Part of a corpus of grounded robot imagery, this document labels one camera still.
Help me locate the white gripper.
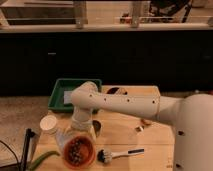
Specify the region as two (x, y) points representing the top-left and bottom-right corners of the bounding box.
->
(66, 111), (96, 141)

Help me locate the dark grape bunch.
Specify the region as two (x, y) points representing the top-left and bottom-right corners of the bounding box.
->
(69, 140), (87, 166)

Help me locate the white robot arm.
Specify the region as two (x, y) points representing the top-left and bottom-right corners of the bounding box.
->
(70, 81), (213, 171)

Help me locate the red bowl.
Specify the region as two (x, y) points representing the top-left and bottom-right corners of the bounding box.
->
(62, 136), (95, 169)

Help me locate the dark bowl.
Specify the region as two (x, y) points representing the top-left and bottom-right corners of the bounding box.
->
(107, 87), (128, 95)

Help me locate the grey sponge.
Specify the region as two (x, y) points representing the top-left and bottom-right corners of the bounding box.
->
(63, 91), (72, 105)

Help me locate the clear plastic bag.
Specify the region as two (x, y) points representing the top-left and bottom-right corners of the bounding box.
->
(55, 130), (70, 151)

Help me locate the green plastic tray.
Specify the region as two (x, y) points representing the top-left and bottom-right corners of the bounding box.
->
(47, 78), (103, 114)

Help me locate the white round lid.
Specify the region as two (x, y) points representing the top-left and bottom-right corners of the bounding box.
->
(40, 115), (57, 134)

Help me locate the black and white brush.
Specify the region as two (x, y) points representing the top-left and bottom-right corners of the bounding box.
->
(97, 149), (144, 164)

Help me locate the small dark block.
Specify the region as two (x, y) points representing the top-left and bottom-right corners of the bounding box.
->
(135, 126), (144, 132)

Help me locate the green cucumber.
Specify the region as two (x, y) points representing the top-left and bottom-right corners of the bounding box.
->
(28, 151), (60, 171)

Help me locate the red apple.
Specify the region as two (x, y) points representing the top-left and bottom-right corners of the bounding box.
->
(140, 119), (152, 126)

